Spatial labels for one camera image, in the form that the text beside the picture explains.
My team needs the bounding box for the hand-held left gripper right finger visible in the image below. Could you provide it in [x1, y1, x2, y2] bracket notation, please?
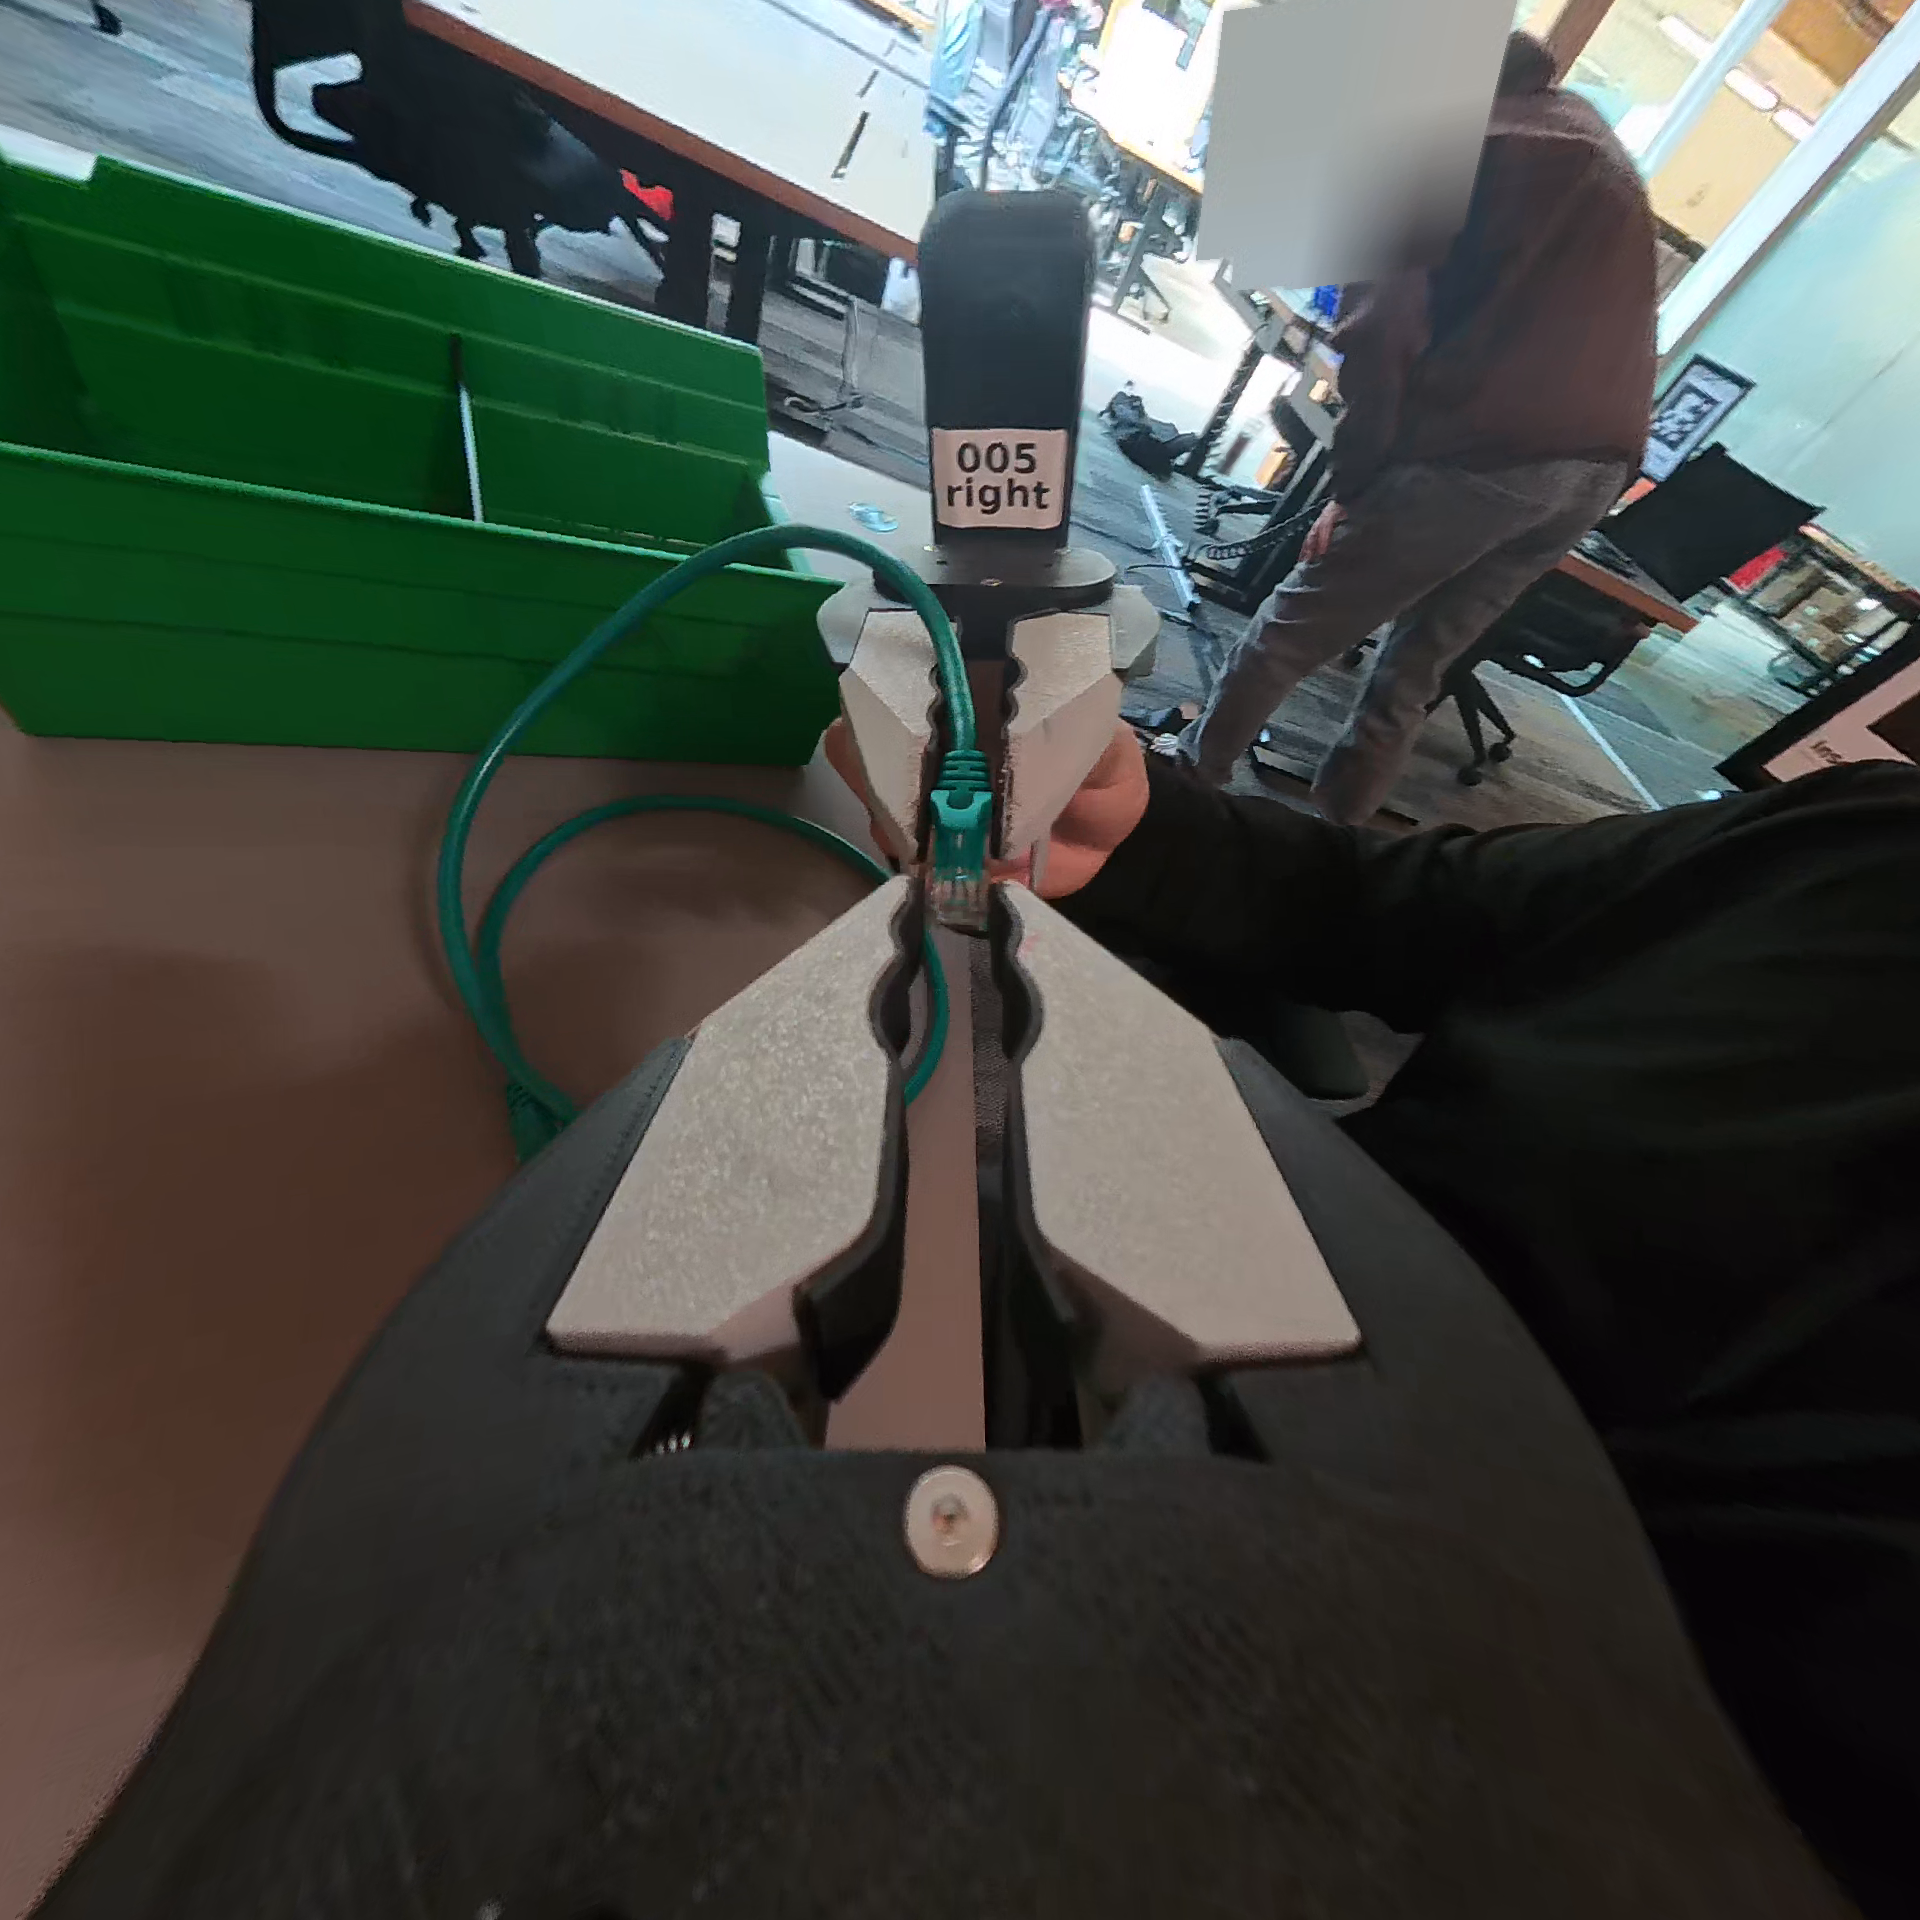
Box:
[991, 882, 1368, 1375]

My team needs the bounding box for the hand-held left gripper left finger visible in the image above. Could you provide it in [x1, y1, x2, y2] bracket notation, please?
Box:
[545, 877, 920, 1404]

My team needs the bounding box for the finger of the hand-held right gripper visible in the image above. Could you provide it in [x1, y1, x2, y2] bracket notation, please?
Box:
[996, 619, 1128, 890]
[835, 614, 971, 877]

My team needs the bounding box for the green ethernet cable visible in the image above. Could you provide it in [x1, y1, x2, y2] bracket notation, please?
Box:
[439, 525, 1000, 1164]

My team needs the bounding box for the green plastic bin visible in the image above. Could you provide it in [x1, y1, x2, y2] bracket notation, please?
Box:
[0, 156, 842, 768]

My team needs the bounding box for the person's right forearm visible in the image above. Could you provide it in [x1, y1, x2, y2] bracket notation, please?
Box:
[1051, 756, 1920, 1202]

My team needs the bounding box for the person's right hand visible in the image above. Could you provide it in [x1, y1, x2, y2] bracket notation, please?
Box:
[1032, 732, 1153, 902]

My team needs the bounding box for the black bag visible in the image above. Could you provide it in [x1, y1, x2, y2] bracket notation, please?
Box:
[1103, 386, 1202, 482]

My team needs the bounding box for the long white table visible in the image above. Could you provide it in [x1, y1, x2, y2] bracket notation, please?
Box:
[402, 0, 941, 270]

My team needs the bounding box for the black office chair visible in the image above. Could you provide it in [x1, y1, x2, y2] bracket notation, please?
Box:
[246, 0, 670, 281]
[1432, 442, 1831, 790]

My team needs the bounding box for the framed marker tag sign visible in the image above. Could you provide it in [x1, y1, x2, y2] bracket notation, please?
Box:
[1642, 352, 1758, 486]

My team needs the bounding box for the black framed white sign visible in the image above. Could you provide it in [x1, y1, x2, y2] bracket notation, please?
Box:
[1716, 697, 1920, 799]

